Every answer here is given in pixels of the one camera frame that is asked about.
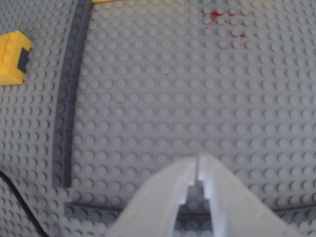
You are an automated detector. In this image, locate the black cable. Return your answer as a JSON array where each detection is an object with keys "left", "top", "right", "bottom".
[{"left": 0, "top": 169, "right": 49, "bottom": 237}]

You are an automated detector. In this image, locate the dark grey brick strip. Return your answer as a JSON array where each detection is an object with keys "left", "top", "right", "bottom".
[{"left": 51, "top": 0, "right": 93, "bottom": 188}]

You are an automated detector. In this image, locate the grey studded baseplate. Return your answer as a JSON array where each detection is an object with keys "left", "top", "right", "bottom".
[{"left": 0, "top": 0, "right": 316, "bottom": 237}]

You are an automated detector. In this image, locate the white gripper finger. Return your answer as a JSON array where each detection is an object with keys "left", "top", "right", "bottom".
[
  {"left": 106, "top": 153, "right": 198, "bottom": 237},
  {"left": 198, "top": 152, "right": 305, "bottom": 237}
]

